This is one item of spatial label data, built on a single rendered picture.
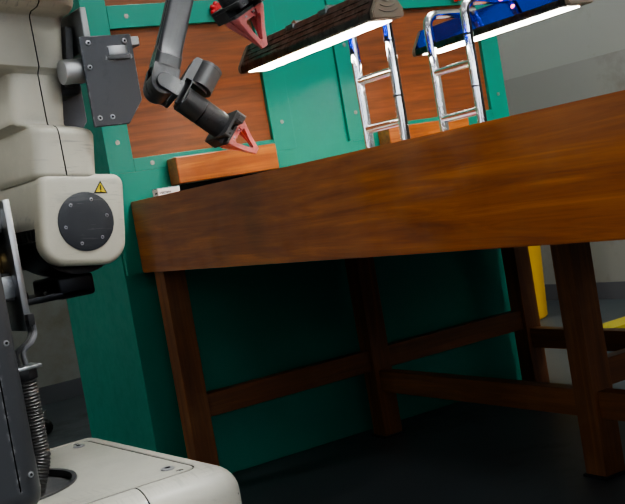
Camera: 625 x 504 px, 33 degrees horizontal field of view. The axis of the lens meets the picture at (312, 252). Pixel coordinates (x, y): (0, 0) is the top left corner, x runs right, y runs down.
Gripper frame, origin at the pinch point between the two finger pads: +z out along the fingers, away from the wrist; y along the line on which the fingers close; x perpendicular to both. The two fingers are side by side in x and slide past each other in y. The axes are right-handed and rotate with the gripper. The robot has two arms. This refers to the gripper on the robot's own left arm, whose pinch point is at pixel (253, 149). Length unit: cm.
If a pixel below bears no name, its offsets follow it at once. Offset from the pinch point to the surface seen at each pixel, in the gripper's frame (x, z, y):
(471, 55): -52, 38, -3
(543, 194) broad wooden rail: 20, 6, -97
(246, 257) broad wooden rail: 23.4, 7.6, -6.0
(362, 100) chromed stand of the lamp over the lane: -32.1, 23.3, 11.9
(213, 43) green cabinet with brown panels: -40, -5, 54
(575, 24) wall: -201, 161, 146
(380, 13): -30.7, 1.6, -25.4
